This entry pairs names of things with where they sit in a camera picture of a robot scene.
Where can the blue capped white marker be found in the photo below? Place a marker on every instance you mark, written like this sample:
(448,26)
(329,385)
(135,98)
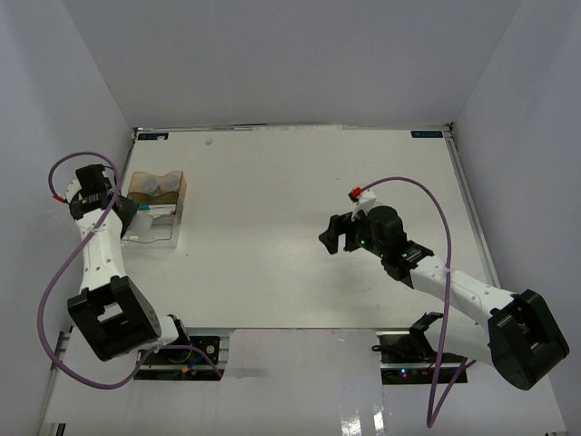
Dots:
(157,207)

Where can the aluminium rail edge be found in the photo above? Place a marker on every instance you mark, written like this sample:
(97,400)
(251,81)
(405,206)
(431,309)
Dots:
(59,349)
(483,249)

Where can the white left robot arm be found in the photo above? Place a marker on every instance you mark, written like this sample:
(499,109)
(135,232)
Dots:
(110,311)

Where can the black label corner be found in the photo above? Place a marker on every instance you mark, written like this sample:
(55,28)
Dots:
(426,134)
(152,136)

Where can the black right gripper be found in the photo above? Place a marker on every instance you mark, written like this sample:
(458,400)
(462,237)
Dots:
(339,225)

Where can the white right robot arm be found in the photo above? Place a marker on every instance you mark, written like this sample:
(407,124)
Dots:
(516,333)

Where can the aluminium rail right edge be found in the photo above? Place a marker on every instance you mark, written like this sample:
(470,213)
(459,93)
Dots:
(483,249)

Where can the clear jar of paper clips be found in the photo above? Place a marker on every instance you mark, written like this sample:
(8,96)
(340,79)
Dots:
(172,184)

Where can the clear brown organizer container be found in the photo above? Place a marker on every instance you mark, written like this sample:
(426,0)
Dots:
(160,200)

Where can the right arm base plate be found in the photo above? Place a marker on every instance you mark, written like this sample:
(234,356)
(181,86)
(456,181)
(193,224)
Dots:
(403,362)

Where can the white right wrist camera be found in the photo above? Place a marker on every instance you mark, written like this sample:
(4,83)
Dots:
(363,200)

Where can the aluminium rail left edge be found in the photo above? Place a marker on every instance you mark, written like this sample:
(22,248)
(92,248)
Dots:
(59,349)

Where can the black label right corner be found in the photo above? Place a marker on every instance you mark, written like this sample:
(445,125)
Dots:
(426,134)

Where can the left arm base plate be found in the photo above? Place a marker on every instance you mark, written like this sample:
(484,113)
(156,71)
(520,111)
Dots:
(187,365)

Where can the black label left corner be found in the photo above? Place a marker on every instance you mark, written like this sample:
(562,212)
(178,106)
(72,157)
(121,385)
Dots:
(152,136)

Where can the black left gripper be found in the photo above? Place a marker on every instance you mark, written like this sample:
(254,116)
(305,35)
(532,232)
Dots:
(131,208)

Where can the large white tape roll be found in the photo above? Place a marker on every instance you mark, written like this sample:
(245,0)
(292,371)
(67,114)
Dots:
(140,223)

